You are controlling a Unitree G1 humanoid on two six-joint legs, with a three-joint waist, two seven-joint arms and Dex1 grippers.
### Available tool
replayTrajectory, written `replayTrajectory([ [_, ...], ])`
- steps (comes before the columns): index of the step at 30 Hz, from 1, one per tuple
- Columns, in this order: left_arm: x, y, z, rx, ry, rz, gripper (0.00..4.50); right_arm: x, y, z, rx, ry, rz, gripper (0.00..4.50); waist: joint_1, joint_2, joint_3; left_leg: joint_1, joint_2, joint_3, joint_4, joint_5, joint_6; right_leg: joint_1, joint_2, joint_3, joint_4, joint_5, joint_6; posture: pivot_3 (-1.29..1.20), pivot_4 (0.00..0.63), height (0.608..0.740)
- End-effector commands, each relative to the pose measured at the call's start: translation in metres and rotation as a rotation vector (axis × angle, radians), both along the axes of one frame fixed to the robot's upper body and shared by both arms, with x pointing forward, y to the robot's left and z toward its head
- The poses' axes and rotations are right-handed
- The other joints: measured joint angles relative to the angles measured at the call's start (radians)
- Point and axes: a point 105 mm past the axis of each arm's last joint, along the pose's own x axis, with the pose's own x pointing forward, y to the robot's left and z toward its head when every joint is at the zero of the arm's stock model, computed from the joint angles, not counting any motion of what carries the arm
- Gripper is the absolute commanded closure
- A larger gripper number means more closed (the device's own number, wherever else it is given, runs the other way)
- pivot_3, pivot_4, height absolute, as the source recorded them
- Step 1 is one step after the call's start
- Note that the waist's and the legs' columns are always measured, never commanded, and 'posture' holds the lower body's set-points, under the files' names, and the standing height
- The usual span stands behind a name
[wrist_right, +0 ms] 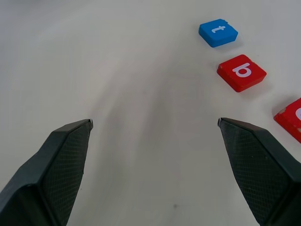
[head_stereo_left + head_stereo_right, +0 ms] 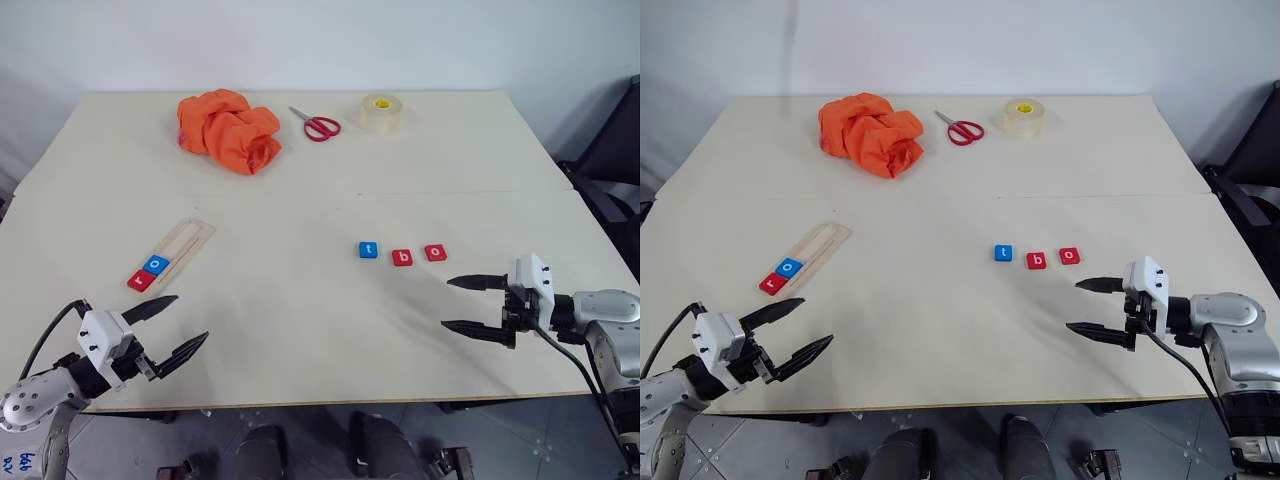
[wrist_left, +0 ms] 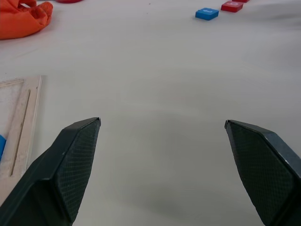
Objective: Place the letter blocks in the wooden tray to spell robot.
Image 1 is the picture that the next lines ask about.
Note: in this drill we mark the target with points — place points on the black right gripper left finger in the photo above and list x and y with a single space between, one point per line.
47 174

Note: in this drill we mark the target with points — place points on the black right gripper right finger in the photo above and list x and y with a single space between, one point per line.
261 169

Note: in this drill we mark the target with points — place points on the red letter b tile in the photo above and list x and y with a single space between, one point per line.
242 75

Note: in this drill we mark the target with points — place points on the red letter o tile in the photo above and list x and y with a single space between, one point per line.
290 118

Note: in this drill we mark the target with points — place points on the blue letter tile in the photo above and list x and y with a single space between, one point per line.
217 35

